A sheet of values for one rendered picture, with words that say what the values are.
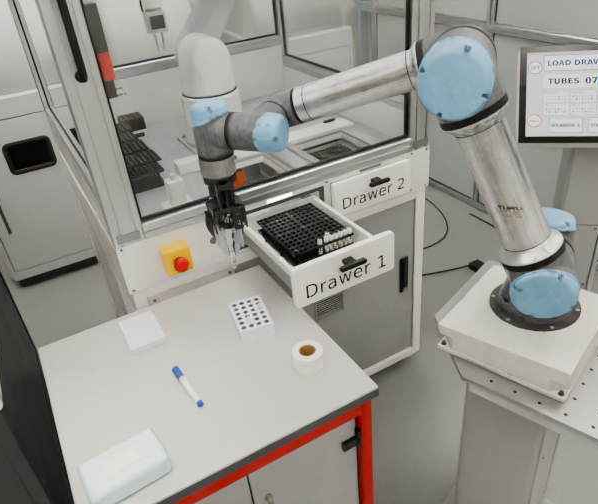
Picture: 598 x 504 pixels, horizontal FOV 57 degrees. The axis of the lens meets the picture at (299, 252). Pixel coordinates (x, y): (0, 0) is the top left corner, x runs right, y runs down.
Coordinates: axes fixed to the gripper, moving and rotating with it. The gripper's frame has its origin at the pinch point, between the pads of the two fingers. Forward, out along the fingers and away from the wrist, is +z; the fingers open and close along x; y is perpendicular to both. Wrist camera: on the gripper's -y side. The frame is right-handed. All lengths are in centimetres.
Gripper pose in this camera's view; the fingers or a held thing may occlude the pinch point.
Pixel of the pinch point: (230, 248)
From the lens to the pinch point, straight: 130.5
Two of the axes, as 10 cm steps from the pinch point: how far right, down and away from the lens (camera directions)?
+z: 0.8, 8.4, 5.4
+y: 3.3, 4.9, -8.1
